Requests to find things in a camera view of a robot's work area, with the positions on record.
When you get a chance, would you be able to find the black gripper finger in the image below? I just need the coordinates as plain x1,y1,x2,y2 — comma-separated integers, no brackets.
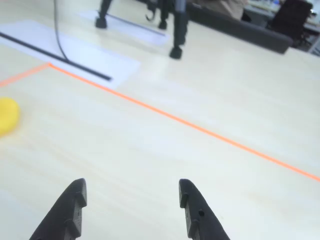
178,178,231,240
29,177,88,240

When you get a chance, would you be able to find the yellow rubber duck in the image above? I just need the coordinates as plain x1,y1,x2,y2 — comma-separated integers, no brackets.
0,97,21,137

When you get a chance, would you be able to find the long orange tape strip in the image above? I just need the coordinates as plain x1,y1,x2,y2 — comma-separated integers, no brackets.
47,62,320,182

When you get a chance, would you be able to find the short orange tape strip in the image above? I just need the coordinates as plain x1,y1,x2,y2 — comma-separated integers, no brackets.
0,62,51,88

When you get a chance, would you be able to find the white paper with black stripe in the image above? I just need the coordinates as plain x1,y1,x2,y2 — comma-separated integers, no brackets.
0,19,142,90

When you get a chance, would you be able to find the black tripod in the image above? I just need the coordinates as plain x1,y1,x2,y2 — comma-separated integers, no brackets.
94,0,190,60

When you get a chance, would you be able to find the dark grey desk partition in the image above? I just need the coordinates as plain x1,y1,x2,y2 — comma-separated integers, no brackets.
186,1,294,55

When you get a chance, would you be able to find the black hook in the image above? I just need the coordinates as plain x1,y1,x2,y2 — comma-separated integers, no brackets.
144,6,157,22

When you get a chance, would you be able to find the beige jacket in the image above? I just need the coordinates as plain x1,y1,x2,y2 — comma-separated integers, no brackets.
199,0,251,21

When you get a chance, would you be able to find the black office chair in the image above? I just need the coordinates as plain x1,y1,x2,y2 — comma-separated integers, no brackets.
266,0,314,49

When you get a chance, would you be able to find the black hanging cable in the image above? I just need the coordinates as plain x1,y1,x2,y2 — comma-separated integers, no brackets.
53,0,72,63

